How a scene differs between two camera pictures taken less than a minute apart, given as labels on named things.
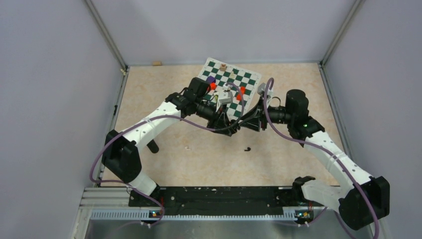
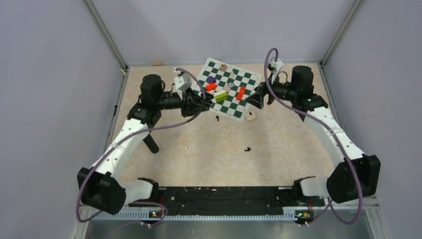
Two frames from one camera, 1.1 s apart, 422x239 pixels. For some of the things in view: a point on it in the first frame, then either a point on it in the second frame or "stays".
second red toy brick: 243,91 stays
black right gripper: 255,123 to 257,99
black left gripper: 219,121 to 192,103
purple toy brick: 211,79 stays
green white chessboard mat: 244,85 stays
